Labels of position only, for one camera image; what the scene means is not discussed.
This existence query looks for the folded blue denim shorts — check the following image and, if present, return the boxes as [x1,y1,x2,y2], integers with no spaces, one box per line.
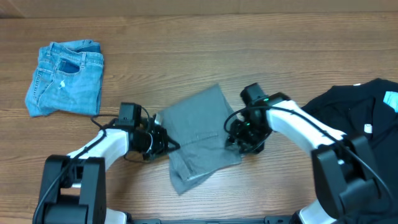
[25,39,104,117]

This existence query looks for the black t-shirt pile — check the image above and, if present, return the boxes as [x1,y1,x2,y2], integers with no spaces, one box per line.
[302,78,397,223]

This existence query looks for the grey cotton shorts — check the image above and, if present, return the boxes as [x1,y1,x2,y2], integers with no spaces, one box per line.
[159,85,242,195]

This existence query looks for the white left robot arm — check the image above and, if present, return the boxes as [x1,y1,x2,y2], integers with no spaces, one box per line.
[32,103,180,224]

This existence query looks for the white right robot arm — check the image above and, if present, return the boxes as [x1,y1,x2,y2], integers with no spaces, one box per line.
[223,83,394,223]

